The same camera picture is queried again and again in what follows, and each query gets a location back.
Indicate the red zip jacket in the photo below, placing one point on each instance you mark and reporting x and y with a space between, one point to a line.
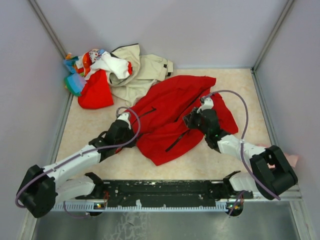
163 135

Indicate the beige jacket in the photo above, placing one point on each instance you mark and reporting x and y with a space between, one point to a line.
147 70

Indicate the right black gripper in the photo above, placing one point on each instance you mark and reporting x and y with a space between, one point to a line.
189 119

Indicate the aluminium frame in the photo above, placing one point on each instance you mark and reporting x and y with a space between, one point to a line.
265 57

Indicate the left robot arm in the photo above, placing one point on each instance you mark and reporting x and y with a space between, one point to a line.
44 187

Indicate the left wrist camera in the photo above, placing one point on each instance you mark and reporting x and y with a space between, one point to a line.
125 117

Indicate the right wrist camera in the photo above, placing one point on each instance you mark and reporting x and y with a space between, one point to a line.
206 104

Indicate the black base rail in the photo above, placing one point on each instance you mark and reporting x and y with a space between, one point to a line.
160 193

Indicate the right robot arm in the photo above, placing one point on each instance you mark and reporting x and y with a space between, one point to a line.
267 169

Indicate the pink cloth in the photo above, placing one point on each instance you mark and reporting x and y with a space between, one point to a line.
292 159

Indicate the white printed shirt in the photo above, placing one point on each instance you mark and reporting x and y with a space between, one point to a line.
99 59

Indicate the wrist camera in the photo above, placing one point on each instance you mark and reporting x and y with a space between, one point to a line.
206 104
125 117

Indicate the red cloth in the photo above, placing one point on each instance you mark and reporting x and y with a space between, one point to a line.
96 93

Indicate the colourful striped cloth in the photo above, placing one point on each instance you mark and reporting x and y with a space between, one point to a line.
75 81

